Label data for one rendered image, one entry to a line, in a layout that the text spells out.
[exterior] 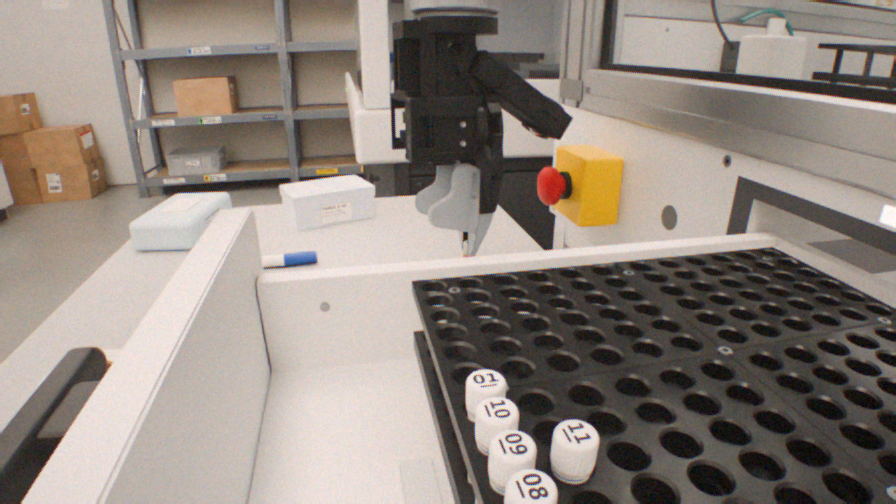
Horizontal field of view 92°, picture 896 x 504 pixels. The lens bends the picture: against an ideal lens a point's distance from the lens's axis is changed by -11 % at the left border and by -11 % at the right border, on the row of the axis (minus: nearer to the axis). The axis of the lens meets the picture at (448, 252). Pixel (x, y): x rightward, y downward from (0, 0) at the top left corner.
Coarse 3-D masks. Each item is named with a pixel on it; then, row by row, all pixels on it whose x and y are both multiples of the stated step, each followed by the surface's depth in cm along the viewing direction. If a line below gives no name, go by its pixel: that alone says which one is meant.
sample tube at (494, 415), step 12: (480, 408) 14; (492, 408) 14; (504, 408) 14; (516, 408) 14; (480, 420) 13; (492, 420) 13; (504, 420) 13; (516, 420) 13; (480, 432) 14; (492, 432) 13; (480, 444) 15
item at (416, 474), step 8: (400, 464) 20; (408, 464) 20; (416, 464) 20; (424, 464) 20; (432, 464) 20; (400, 472) 20; (408, 472) 19; (416, 472) 19; (424, 472) 19; (432, 472) 19; (408, 480) 19; (416, 480) 19; (424, 480) 19; (432, 480) 19; (408, 488) 19; (416, 488) 19; (424, 488) 19; (432, 488) 19; (408, 496) 18; (416, 496) 18; (424, 496) 18; (432, 496) 18; (440, 496) 18
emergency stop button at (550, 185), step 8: (544, 168) 50; (552, 168) 49; (544, 176) 49; (552, 176) 48; (560, 176) 50; (544, 184) 49; (552, 184) 48; (560, 184) 48; (544, 192) 49; (552, 192) 49; (560, 192) 49; (544, 200) 50; (552, 200) 49
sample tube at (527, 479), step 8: (520, 472) 12; (528, 472) 12; (536, 472) 12; (512, 480) 11; (520, 480) 11; (528, 480) 11; (536, 480) 11; (544, 480) 11; (552, 480) 11; (512, 488) 11; (520, 488) 11; (528, 488) 11; (536, 488) 11; (544, 488) 11; (552, 488) 11; (512, 496) 11; (520, 496) 11; (528, 496) 11; (536, 496) 11; (544, 496) 11; (552, 496) 11
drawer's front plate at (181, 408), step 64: (192, 256) 20; (256, 256) 26; (192, 320) 15; (256, 320) 25; (128, 384) 12; (192, 384) 15; (256, 384) 23; (64, 448) 10; (128, 448) 10; (192, 448) 14; (256, 448) 22
